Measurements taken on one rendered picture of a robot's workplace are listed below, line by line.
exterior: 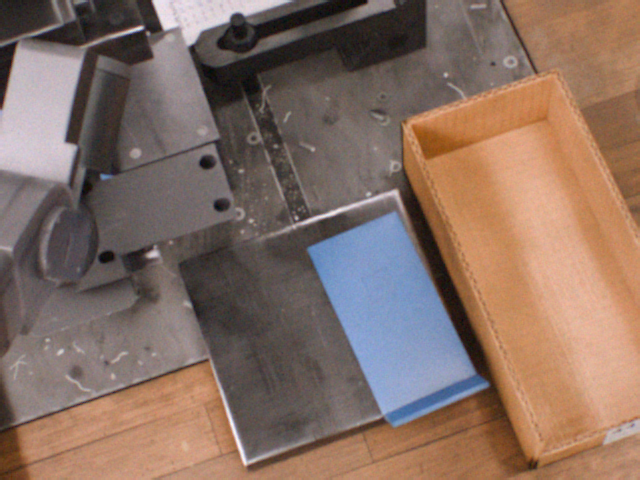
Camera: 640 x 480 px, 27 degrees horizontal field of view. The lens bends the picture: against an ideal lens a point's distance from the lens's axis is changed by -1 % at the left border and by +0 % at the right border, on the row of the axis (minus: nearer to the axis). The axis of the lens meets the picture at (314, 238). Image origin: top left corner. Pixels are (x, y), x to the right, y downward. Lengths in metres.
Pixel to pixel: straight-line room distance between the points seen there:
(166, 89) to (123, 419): 0.24
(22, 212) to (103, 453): 0.38
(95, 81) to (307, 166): 0.35
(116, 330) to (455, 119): 0.29
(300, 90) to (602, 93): 0.23
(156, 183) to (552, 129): 0.38
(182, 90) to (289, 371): 0.21
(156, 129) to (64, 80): 0.28
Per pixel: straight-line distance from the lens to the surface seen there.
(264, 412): 0.93
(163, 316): 0.99
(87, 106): 0.70
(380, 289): 0.95
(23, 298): 0.63
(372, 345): 0.94
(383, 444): 0.94
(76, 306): 0.81
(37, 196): 0.62
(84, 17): 0.83
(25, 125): 0.69
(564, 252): 0.99
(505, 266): 0.98
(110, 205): 0.75
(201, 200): 0.75
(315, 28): 1.00
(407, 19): 1.03
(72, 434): 0.97
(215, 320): 0.96
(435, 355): 0.94
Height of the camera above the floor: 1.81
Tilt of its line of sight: 66 degrees down
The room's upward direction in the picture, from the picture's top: 10 degrees counter-clockwise
